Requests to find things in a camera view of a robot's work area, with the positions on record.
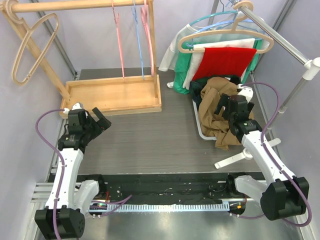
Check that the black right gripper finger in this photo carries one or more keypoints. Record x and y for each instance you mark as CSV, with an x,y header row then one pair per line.
x,y
217,110
223,101

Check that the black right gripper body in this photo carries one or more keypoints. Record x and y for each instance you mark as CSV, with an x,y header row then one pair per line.
x,y
227,113

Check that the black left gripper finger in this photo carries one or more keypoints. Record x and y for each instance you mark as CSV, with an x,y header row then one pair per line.
x,y
97,113
103,124

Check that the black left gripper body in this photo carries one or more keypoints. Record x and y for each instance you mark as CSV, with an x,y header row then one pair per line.
x,y
91,128

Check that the tan skirt with white lining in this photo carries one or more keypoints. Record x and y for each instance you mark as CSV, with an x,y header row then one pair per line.
x,y
214,125

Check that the light blue wire hanger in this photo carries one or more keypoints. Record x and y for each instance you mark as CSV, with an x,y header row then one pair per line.
x,y
135,18

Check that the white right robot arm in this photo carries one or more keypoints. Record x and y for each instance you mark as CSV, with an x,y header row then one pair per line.
x,y
283,194

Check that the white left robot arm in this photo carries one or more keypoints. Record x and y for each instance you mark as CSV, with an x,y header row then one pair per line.
x,y
63,215

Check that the wooden hanger rack with tray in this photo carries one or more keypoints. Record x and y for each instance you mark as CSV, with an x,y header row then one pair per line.
x,y
112,96

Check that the beige wooden hanger with clothes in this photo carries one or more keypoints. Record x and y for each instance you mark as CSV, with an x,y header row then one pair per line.
x,y
231,32

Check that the teal hanger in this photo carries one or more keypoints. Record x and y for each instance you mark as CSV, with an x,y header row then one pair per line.
x,y
212,15

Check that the pink hanger left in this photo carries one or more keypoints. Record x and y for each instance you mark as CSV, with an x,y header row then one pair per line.
x,y
116,21

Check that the pink hanger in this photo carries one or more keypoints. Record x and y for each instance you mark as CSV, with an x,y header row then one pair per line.
x,y
116,21
144,19

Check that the pink hanger right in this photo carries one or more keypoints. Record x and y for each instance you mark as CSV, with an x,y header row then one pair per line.
x,y
144,19

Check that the beige wooden hanger on rack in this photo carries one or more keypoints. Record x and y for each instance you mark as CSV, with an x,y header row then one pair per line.
x,y
27,42

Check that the white plastic basket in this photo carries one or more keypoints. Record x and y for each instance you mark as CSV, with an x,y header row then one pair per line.
x,y
206,138

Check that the dark green plaid garment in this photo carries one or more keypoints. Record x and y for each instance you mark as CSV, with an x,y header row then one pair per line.
x,y
196,86

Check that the red cloth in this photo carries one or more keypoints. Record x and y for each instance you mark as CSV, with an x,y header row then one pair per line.
x,y
224,61

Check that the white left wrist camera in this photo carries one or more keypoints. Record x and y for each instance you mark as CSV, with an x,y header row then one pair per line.
x,y
66,110

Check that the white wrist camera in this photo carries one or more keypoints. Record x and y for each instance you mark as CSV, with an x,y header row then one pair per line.
x,y
245,91
66,110

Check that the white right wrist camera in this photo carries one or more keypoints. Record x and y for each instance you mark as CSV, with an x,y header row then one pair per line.
x,y
245,91

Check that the blue hanger on rail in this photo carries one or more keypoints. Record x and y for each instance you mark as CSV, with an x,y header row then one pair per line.
x,y
227,22

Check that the metal clothes rail stand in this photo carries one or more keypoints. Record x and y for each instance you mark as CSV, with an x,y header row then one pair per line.
x,y
312,66

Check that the white slotted cable duct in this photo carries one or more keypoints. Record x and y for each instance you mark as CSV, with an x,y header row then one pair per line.
x,y
144,208

